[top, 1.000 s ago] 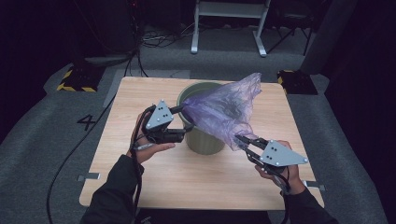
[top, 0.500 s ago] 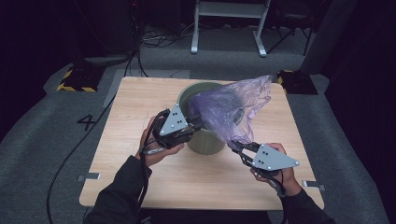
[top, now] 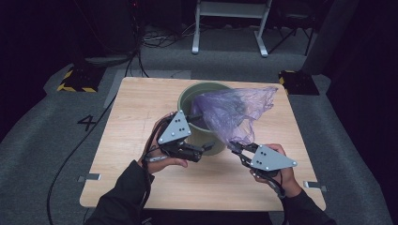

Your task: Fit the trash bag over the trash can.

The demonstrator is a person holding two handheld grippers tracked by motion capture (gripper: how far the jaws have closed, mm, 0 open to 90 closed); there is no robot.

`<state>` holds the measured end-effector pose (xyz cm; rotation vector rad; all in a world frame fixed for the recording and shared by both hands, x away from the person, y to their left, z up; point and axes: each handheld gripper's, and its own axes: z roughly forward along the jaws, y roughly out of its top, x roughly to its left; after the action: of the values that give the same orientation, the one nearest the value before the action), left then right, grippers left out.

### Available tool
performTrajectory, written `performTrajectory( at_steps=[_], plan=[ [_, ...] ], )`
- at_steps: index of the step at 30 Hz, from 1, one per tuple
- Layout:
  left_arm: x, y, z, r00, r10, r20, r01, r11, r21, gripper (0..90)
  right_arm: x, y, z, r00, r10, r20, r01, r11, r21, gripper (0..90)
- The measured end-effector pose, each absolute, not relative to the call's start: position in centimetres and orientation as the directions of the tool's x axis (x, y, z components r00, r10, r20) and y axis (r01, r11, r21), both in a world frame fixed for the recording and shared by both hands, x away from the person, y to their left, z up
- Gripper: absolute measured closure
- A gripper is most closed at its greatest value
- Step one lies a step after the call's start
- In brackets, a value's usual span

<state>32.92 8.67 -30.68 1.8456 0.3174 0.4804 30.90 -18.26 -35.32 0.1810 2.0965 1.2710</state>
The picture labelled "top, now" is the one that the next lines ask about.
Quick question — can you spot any black yellow striped base plate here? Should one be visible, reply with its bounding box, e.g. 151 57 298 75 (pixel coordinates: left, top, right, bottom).
278 69 321 97
56 65 106 94

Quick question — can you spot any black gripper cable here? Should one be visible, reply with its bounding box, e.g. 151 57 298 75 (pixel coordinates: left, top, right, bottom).
265 172 286 201
139 113 173 219

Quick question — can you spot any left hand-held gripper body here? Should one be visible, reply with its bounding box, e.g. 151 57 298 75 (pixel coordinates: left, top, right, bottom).
157 110 205 163

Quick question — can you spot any white metal stand frame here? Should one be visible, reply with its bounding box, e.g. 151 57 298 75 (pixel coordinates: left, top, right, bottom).
191 0 274 58

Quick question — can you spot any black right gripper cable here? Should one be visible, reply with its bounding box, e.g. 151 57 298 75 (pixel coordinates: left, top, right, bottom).
265 172 286 201

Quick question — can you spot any person's right hand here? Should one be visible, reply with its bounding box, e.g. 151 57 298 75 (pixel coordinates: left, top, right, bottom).
249 142 302 199

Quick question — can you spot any tangle of black cables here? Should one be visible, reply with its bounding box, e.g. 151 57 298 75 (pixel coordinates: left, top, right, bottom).
124 0 201 78

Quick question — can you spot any long black floor cable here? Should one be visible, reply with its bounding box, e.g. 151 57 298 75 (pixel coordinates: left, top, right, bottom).
46 94 117 225

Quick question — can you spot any black tripod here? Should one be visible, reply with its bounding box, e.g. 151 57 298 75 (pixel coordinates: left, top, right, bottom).
268 12 317 57

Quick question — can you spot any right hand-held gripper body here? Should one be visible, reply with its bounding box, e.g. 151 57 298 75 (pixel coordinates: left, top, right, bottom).
249 143 299 180

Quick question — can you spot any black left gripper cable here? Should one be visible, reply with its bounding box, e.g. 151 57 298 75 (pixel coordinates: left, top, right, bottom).
139 113 173 219

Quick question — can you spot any green plastic bucket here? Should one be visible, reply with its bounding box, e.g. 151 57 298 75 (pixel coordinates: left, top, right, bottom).
176 82 234 157

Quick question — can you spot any purple plastic bag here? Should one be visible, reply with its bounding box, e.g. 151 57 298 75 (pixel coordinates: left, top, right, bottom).
191 86 279 148

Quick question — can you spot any person's left hand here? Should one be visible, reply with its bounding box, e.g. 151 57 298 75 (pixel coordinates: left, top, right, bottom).
137 112 190 175

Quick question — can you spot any grey post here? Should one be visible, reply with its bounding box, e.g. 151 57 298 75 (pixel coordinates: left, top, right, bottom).
300 0 360 76

